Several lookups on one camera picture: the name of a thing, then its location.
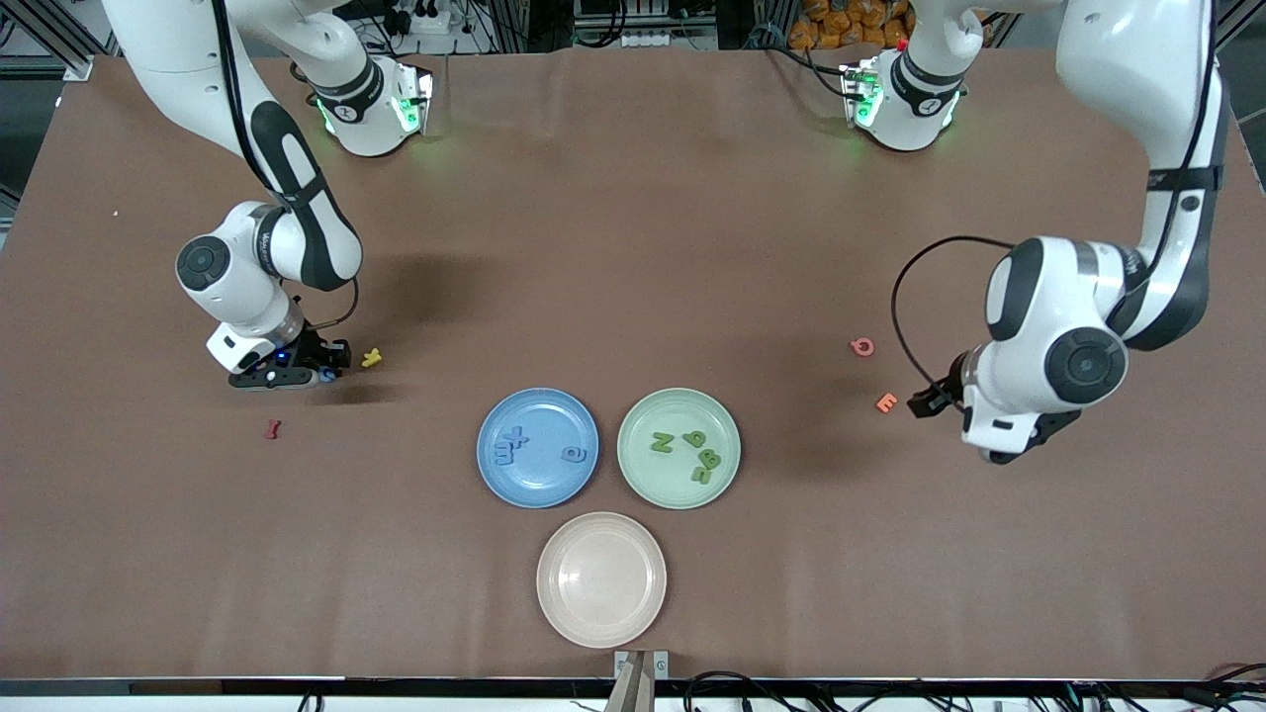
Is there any green plate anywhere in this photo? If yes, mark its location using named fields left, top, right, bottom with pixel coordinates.
left=616, top=387, right=742, bottom=510

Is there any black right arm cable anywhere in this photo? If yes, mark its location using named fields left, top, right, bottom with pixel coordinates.
left=213, top=0, right=360, bottom=334

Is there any brown table cover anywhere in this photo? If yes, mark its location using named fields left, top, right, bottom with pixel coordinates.
left=0, top=44, right=1266, bottom=683

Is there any beige plate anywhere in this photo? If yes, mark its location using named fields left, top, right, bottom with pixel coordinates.
left=536, top=511, right=668, bottom=650

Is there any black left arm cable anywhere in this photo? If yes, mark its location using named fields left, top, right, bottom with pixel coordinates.
left=889, top=0, right=1223, bottom=393

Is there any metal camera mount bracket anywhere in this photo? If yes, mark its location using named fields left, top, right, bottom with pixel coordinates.
left=605, top=650, right=672, bottom=712

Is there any white power strip with plugs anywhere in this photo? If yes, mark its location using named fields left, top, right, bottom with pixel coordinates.
left=381, top=0, right=466, bottom=37

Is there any metal equipment rack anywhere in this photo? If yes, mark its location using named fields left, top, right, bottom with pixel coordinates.
left=572, top=0, right=721, bottom=50

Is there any black looped cable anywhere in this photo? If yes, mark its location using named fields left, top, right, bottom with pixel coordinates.
left=682, top=669, right=792, bottom=712

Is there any bag of orange fruit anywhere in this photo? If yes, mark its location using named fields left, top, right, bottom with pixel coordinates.
left=789, top=0, right=916, bottom=52

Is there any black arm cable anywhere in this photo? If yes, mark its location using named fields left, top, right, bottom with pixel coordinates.
left=889, top=0, right=1223, bottom=393
left=213, top=0, right=360, bottom=334

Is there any blue plate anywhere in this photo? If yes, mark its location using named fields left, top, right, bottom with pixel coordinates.
left=476, top=387, right=600, bottom=509

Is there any aluminium frame post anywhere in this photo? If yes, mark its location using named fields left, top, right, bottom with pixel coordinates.
left=22, top=0, right=96, bottom=82

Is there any black table edge rail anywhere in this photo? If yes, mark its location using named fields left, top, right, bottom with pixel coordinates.
left=0, top=676, right=1266, bottom=699

